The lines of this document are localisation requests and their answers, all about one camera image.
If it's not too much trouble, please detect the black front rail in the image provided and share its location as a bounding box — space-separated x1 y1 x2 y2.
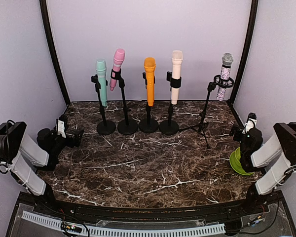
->
11 191 289 223

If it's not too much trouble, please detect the black stand under mint microphone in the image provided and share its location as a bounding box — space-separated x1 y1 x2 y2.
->
91 74 116 135

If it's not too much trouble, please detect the left black corner post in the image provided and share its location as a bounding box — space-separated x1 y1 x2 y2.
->
39 0 71 107

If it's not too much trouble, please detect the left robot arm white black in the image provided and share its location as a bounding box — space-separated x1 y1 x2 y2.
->
0 119 84 215

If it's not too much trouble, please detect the black tripod stand with shock mount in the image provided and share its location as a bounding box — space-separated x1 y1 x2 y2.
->
179 75 234 149

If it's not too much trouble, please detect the mint green microphone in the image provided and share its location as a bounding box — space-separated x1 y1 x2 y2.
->
96 59 107 107

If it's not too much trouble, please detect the right black corner post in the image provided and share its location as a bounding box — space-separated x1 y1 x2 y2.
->
228 0 259 107

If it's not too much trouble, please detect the black stand under orange microphone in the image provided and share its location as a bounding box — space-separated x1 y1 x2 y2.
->
139 73 159 133

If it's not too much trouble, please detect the white slotted cable duct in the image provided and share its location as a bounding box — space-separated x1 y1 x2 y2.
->
21 211 225 237

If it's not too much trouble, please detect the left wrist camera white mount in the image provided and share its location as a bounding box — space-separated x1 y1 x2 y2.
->
55 115 68 138

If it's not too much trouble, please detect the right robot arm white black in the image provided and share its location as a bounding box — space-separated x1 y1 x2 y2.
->
229 119 296 214

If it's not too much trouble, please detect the black corner post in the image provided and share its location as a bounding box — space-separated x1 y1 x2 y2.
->
228 0 259 107
39 0 71 107

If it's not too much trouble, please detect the glitter microphone with silver grille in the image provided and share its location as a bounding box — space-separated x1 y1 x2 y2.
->
217 53 234 101

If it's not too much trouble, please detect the orange microphone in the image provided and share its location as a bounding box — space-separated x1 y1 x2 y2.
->
144 57 156 107

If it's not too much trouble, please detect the cream white microphone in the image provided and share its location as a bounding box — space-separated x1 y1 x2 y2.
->
171 50 183 105

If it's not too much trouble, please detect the black stand under pink microphone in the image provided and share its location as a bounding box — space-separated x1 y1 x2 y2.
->
111 69 138 135

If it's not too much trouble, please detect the green bowl on saucer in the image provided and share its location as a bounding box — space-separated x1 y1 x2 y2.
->
229 147 253 176

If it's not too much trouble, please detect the black stand under cream microphone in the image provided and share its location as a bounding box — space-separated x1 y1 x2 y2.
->
159 71 182 135

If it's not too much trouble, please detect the pink microphone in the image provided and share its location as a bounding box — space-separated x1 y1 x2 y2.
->
110 48 125 91

